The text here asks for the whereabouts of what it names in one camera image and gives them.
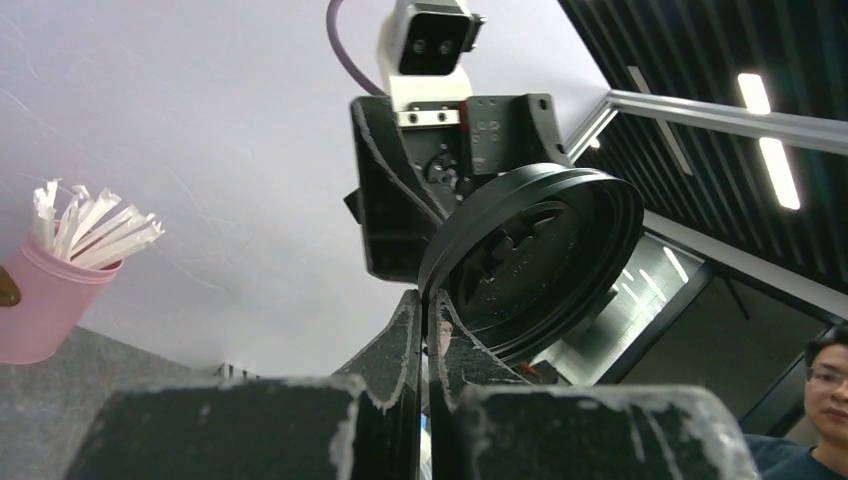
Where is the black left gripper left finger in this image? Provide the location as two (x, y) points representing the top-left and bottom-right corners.
(66, 290), (422, 479)

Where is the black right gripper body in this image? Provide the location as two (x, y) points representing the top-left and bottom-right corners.
(344, 93), (566, 283)

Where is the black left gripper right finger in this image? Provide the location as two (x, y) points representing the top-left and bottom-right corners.
(427, 292), (758, 479)

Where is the black plastic cup lid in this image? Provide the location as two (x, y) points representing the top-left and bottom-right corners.
(418, 163), (644, 365)

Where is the pink straw holder cup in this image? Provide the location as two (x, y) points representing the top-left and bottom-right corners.
(1, 234), (122, 365)

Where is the white wrapped straws bundle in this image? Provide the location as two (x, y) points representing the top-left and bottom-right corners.
(29, 179), (165, 270)

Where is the person with glasses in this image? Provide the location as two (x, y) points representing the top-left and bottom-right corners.
(745, 326), (847, 480)

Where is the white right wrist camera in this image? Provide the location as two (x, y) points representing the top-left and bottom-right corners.
(377, 1), (487, 128)

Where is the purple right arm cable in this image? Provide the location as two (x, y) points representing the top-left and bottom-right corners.
(325, 0), (387, 98)

